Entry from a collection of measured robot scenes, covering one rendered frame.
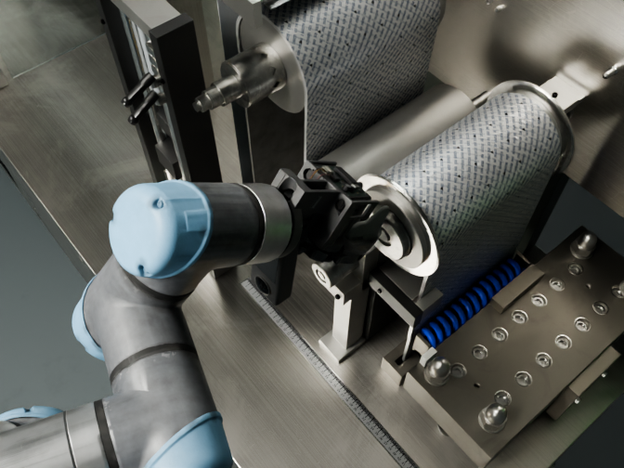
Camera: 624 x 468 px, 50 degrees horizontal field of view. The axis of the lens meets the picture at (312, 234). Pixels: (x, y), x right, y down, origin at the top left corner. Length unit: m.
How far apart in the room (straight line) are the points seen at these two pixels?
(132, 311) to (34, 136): 0.96
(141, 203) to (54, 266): 1.90
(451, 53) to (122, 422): 0.80
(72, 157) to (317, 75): 0.72
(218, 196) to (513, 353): 0.60
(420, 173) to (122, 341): 0.41
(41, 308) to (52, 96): 0.96
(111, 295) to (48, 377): 1.65
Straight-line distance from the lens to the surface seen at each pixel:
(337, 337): 1.12
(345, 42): 0.86
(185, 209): 0.52
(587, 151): 1.04
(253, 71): 0.85
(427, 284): 0.88
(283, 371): 1.12
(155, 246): 0.51
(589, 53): 0.96
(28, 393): 2.23
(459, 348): 1.01
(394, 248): 0.82
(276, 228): 0.59
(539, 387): 1.02
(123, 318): 0.58
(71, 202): 1.36
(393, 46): 0.93
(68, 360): 2.23
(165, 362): 0.55
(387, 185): 0.79
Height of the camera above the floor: 1.93
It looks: 56 degrees down
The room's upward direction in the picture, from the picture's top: straight up
